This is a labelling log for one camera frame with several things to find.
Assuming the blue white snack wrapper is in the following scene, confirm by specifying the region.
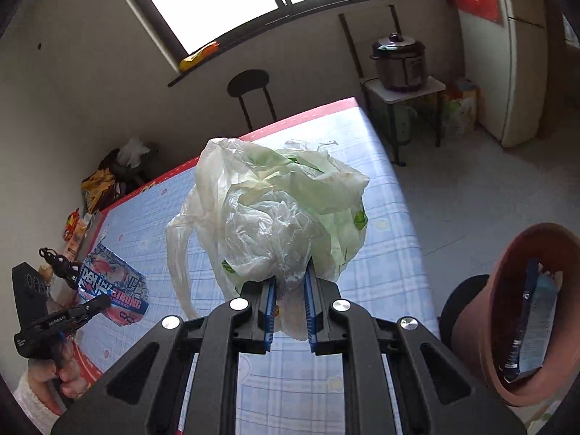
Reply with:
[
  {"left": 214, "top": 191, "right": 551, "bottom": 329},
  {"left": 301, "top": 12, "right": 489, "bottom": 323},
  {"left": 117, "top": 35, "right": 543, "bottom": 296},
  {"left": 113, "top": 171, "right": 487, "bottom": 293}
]
[{"left": 78, "top": 243, "right": 149, "bottom": 326}]

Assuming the light blue cardboard box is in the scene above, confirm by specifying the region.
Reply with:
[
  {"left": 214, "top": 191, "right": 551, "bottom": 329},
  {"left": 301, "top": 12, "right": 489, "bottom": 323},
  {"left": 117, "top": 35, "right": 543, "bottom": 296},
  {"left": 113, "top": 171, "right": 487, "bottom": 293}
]
[{"left": 500, "top": 259, "right": 562, "bottom": 384}]

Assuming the white plastic bag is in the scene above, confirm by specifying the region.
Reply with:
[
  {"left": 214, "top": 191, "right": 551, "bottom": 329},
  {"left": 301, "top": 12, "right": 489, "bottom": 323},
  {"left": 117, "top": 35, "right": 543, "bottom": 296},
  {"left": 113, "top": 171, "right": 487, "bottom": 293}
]
[{"left": 166, "top": 137, "right": 370, "bottom": 341}]

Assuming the pink fuzzy sleeve forearm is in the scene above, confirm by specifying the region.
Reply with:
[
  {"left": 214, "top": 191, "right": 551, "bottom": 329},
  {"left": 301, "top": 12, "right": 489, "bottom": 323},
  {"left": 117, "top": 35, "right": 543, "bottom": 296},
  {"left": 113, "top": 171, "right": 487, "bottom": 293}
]
[{"left": 13, "top": 373, "right": 59, "bottom": 435}]

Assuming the left hand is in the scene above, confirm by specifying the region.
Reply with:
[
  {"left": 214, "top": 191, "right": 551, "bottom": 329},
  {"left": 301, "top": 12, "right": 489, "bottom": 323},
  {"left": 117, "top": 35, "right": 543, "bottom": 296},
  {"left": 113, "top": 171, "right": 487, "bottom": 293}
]
[{"left": 28, "top": 340, "right": 87, "bottom": 406}]

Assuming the terracotta plastic pot bin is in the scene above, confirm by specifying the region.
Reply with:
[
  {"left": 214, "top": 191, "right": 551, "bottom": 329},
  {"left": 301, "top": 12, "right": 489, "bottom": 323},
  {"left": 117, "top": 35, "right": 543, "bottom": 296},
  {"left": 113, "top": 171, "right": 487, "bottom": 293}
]
[{"left": 439, "top": 223, "right": 579, "bottom": 406}]

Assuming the black round stool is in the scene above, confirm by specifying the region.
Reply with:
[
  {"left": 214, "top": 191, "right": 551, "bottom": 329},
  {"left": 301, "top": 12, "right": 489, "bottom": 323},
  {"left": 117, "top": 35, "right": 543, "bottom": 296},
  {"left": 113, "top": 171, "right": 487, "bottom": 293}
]
[{"left": 439, "top": 274, "right": 490, "bottom": 348}]

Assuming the yellow snack bags pile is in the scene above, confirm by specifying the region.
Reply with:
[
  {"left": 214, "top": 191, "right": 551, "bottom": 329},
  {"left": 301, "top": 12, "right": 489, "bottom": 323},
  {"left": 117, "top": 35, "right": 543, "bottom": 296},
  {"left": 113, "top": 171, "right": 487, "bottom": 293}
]
[{"left": 80, "top": 168, "right": 120, "bottom": 214}]

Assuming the colourful gift bag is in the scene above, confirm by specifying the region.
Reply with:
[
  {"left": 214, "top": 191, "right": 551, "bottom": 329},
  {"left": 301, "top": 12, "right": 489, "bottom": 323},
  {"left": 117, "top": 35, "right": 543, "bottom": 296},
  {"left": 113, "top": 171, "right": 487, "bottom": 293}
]
[{"left": 442, "top": 78, "right": 479, "bottom": 138}]

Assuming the small white side table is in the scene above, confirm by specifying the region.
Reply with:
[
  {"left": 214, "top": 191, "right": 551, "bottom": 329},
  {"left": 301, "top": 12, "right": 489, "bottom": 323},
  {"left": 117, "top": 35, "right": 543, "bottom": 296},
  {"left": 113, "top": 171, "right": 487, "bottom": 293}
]
[{"left": 360, "top": 76, "right": 446, "bottom": 167}]

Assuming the yellow snack bag on sill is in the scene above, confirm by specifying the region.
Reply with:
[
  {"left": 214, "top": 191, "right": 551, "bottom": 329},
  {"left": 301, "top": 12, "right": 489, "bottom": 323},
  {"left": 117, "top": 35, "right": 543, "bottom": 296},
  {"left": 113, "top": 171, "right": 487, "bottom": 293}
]
[{"left": 178, "top": 40, "right": 220, "bottom": 73}]

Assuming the black chair by window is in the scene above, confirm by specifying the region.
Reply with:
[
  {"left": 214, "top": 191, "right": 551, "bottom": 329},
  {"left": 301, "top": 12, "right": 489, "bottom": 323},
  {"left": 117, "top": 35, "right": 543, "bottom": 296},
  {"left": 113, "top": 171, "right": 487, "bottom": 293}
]
[{"left": 226, "top": 69, "right": 278, "bottom": 133}]

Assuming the electric pressure cooker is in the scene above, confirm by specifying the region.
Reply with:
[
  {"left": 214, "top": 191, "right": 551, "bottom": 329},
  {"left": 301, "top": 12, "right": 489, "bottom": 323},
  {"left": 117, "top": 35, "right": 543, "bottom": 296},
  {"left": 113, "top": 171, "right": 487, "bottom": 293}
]
[{"left": 370, "top": 33, "right": 428, "bottom": 91}]

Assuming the cream refrigerator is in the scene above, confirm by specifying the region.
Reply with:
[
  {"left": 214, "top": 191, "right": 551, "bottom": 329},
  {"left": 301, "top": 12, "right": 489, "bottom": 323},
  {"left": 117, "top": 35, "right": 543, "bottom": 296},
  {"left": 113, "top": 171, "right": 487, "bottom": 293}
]
[{"left": 458, "top": 0, "right": 548, "bottom": 148}]

